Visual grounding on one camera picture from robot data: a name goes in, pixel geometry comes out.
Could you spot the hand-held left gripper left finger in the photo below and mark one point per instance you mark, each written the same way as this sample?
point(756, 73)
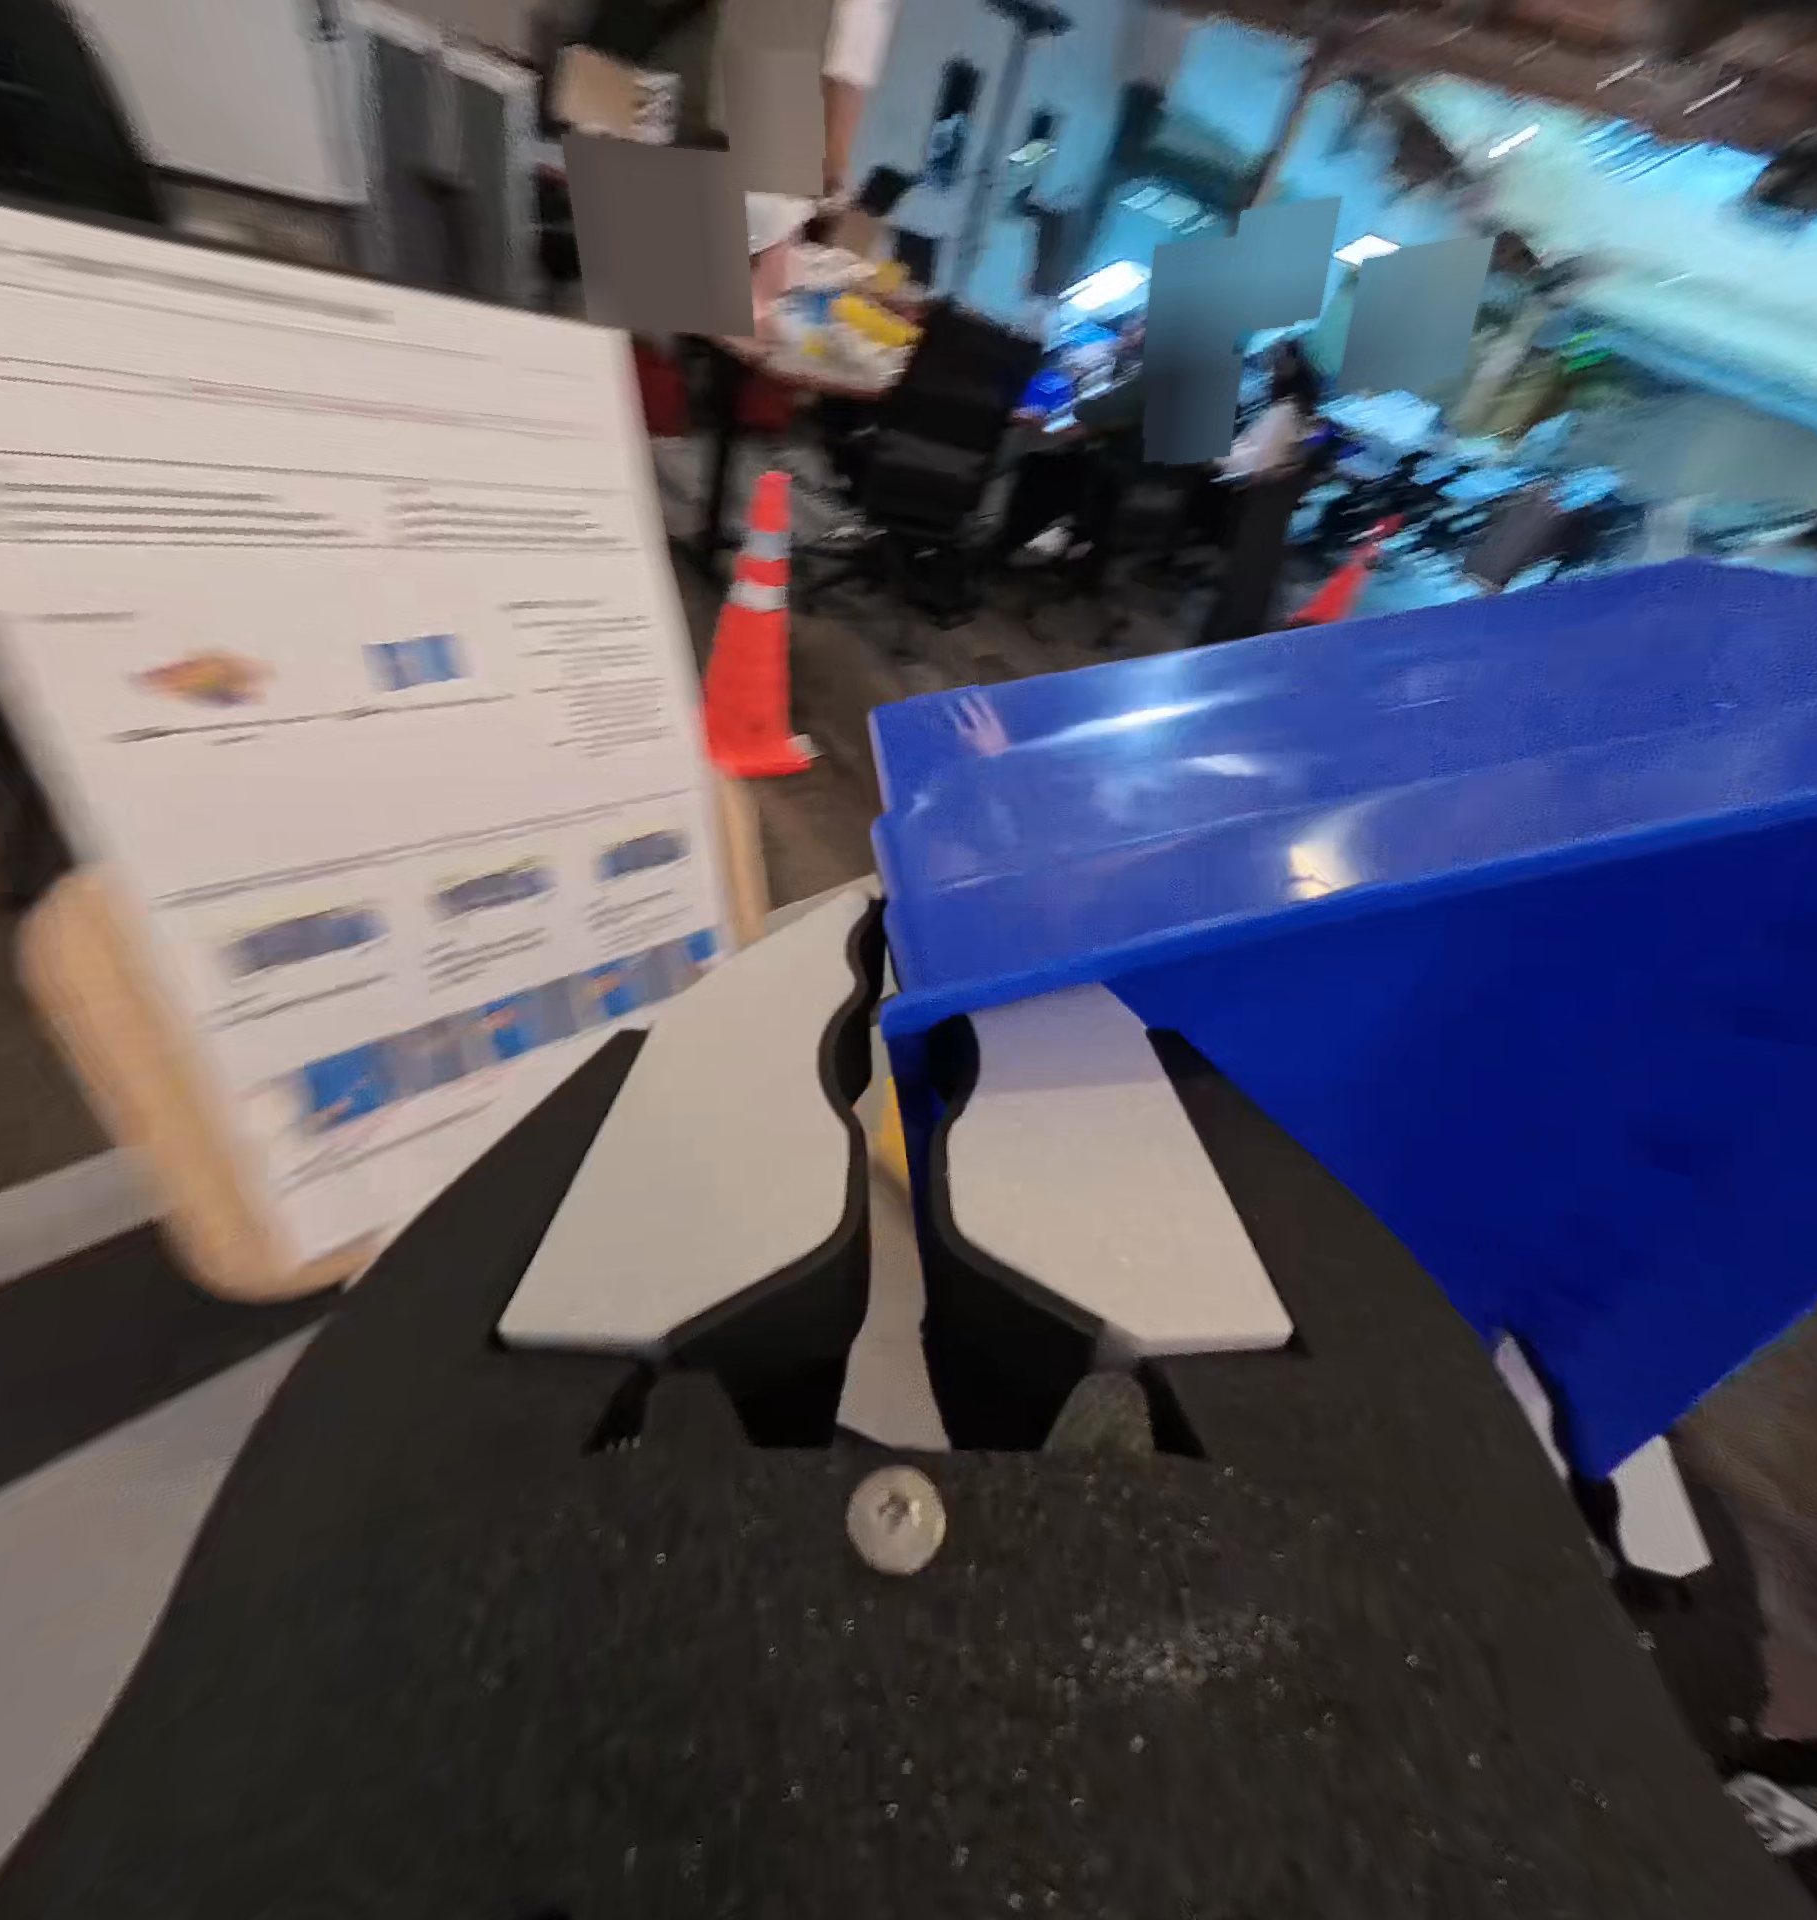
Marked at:
point(697, 1186)

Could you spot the orange traffic cone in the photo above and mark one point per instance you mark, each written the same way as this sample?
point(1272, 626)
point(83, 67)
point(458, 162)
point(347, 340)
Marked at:
point(1343, 585)
point(758, 646)

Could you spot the black office chair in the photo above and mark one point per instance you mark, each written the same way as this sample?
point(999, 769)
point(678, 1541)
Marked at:
point(936, 404)

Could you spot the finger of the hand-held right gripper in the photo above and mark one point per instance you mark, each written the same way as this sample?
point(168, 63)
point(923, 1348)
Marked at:
point(1667, 1514)

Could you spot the printed instruction sheet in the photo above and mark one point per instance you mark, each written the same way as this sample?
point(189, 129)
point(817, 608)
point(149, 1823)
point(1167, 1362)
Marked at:
point(324, 526)

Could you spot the blue plastic bin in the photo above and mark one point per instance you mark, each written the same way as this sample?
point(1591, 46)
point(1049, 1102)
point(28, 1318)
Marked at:
point(1448, 975)

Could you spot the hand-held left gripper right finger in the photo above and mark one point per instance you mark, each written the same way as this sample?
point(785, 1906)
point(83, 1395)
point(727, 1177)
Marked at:
point(1101, 1186)

